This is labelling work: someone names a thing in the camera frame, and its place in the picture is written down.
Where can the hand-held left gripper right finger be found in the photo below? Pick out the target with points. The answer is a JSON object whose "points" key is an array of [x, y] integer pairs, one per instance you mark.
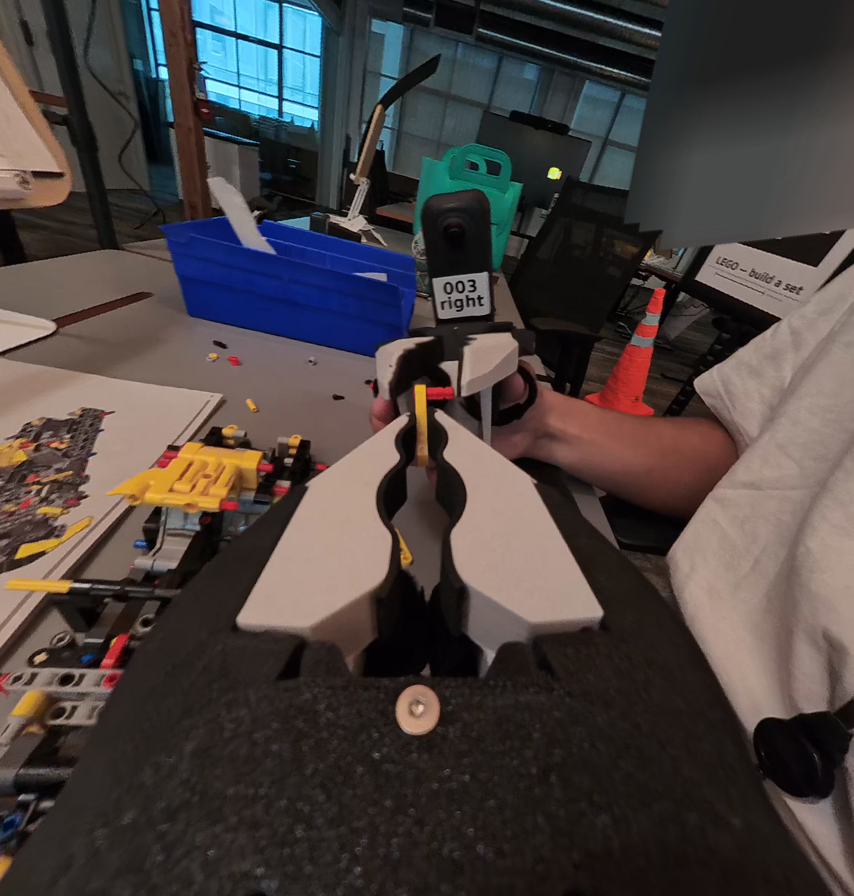
{"points": [[532, 560]]}

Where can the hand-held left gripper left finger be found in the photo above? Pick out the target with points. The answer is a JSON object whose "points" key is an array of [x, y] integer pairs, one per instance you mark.
{"points": [[315, 560]]}

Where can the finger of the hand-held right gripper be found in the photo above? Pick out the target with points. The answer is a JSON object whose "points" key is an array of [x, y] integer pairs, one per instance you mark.
{"points": [[490, 364], [388, 364]]}

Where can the lego car chassis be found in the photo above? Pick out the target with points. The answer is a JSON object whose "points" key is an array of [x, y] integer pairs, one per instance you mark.
{"points": [[196, 476]]}

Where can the person's right forearm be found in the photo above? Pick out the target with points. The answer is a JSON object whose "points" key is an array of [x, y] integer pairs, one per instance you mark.
{"points": [[643, 455]]}

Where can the lego instruction booklet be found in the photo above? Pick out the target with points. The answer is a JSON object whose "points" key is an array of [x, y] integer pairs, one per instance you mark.
{"points": [[119, 420]]}

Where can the person's right hand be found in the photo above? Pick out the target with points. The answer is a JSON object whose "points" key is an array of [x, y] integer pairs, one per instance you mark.
{"points": [[546, 427]]}

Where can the teal tote bag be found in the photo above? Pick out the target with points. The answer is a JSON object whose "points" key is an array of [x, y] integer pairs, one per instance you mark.
{"points": [[511, 210]]}

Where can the black monitor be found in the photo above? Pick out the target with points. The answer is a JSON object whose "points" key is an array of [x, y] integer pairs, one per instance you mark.
{"points": [[532, 154]]}

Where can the blue storage bin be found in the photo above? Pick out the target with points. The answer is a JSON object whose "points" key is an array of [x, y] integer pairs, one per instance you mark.
{"points": [[294, 294]]}

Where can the black mesh chair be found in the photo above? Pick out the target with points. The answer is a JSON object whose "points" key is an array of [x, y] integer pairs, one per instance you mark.
{"points": [[581, 266]]}

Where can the orange traffic cone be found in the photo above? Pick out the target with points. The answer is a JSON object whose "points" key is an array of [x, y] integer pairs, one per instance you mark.
{"points": [[629, 364]]}

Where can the white paper strip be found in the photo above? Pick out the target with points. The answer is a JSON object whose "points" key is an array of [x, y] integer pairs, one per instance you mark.
{"points": [[238, 217]]}

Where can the black framed paper sign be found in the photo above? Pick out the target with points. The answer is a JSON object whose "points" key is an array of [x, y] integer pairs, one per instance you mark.
{"points": [[762, 280]]}

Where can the white document stand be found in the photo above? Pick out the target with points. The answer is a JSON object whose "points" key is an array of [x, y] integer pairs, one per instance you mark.
{"points": [[14, 329]]}

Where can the printed instruction sheet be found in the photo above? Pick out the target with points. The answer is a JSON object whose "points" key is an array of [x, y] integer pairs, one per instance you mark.
{"points": [[7, 126]]}

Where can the wooden post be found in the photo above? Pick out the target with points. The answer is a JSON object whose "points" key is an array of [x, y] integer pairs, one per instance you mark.
{"points": [[185, 105]]}

